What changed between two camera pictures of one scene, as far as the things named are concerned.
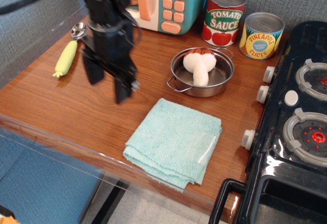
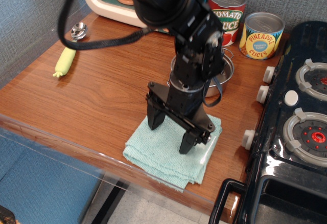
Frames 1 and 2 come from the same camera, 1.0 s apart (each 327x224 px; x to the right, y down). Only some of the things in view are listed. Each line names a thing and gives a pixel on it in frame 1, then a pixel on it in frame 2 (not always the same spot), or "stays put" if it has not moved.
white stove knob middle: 262,93 stays put
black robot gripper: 110,48 -> 184,106
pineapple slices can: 261,36 stays put
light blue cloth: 173,145 stays put
